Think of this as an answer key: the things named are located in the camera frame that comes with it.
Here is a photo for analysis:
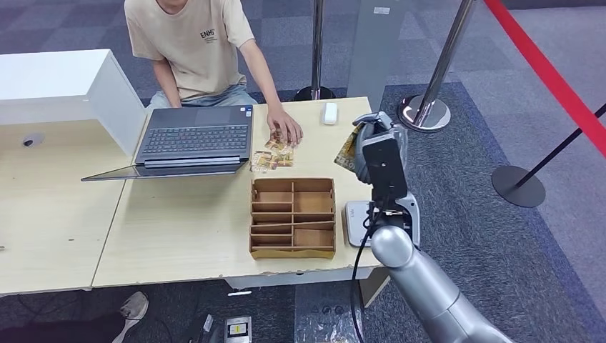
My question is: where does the red barrier belt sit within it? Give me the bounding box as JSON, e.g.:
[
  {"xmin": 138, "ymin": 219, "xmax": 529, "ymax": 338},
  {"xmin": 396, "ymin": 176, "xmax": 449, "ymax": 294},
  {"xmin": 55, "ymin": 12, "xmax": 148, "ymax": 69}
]
[{"xmin": 482, "ymin": 0, "xmax": 606, "ymax": 157}]

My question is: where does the dark grey laptop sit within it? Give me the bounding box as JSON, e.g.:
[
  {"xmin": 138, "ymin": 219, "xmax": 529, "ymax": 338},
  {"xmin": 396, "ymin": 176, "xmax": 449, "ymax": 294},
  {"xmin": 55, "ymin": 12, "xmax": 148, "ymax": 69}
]
[{"xmin": 81, "ymin": 104, "xmax": 254, "ymax": 183}]

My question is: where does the white computer mouse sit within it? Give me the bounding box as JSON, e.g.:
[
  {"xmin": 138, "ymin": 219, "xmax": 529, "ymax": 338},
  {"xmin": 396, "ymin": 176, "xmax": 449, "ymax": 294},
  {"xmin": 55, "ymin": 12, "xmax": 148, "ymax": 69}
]
[{"xmin": 322, "ymin": 101, "xmax": 339, "ymax": 126}]

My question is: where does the grey card reader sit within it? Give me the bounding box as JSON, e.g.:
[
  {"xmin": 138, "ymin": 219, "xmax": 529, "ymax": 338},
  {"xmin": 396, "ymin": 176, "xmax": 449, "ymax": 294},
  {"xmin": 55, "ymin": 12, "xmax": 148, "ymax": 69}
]
[{"xmin": 344, "ymin": 200, "xmax": 375, "ymax": 248}]

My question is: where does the person's foot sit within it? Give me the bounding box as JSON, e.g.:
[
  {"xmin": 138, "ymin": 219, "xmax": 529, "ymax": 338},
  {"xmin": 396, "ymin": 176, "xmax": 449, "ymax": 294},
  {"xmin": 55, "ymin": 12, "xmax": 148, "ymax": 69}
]
[{"xmin": 111, "ymin": 291, "xmax": 149, "ymax": 343}]

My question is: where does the white cabinet box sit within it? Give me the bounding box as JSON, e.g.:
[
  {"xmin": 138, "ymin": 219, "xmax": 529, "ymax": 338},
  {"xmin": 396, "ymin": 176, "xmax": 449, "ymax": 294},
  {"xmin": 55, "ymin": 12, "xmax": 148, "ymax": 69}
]
[{"xmin": 0, "ymin": 49, "xmax": 146, "ymax": 157}]

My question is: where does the grey floor device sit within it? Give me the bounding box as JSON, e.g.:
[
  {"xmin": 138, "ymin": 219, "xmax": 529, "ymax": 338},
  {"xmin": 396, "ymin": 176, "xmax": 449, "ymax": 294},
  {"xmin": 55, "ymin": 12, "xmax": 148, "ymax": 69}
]
[{"xmin": 224, "ymin": 316, "xmax": 252, "ymax": 343}]

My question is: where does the wooden compartment organizer box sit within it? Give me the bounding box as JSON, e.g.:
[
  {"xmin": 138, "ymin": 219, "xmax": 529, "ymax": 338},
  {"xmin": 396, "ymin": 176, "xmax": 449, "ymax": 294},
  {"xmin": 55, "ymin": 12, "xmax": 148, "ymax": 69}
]
[{"xmin": 249, "ymin": 177, "xmax": 337, "ymax": 260}]

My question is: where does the plastic-wrapped grey block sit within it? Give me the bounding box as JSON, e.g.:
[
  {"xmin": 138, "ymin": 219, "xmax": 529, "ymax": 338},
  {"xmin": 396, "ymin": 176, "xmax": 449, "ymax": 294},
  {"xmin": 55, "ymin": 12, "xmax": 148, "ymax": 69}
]
[{"xmin": 293, "ymin": 282, "xmax": 364, "ymax": 343}]

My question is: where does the black stanchion round base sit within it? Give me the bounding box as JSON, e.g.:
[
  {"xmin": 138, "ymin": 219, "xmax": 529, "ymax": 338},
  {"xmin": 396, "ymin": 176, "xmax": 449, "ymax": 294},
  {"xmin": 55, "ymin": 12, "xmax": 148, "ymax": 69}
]
[{"xmin": 490, "ymin": 103, "xmax": 606, "ymax": 208}]

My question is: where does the person's leg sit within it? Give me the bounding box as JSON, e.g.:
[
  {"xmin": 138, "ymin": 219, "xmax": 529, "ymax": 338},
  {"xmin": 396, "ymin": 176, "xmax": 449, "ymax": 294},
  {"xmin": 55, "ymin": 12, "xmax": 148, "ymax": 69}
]
[{"xmin": 0, "ymin": 309, "xmax": 125, "ymax": 343}]

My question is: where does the person's left hand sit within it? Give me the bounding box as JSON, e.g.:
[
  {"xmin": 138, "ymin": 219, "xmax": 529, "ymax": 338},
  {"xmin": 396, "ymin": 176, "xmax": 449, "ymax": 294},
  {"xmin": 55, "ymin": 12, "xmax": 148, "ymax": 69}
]
[{"xmin": 266, "ymin": 106, "xmax": 304, "ymax": 146}]

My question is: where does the autumn print ID card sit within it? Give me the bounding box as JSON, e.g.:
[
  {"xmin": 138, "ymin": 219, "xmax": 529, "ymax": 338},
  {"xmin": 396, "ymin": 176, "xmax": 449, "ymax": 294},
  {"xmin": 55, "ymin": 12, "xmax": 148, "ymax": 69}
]
[{"xmin": 333, "ymin": 124, "xmax": 365, "ymax": 172}]

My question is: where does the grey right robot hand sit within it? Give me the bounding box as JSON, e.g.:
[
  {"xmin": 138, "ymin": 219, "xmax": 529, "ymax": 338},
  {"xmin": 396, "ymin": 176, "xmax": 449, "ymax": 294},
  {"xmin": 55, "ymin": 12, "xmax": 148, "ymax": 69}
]
[{"xmin": 352, "ymin": 111, "xmax": 409, "ymax": 186}]

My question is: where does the person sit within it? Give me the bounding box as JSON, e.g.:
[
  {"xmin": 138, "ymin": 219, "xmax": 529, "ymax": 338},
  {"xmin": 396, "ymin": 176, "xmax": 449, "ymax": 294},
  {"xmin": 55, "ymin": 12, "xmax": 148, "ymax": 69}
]
[{"xmin": 124, "ymin": 0, "xmax": 304, "ymax": 146}]

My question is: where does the black camera bracket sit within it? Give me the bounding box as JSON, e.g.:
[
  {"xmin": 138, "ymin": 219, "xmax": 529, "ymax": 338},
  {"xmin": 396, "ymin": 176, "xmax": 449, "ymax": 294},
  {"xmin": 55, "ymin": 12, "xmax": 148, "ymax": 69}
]
[{"xmin": 361, "ymin": 134, "xmax": 409, "ymax": 202}]

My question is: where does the white table leg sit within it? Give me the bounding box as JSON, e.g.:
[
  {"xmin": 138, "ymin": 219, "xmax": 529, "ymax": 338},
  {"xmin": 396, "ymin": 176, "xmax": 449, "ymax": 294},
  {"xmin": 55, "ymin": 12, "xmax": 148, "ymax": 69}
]
[{"xmin": 359, "ymin": 267, "xmax": 392, "ymax": 308}]

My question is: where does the chrome stanchion black base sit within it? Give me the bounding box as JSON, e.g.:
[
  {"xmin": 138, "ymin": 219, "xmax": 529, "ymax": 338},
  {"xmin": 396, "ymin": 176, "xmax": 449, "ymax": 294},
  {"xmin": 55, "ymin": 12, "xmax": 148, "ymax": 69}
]
[{"xmin": 293, "ymin": 0, "xmax": 336, "ymax": 101}]

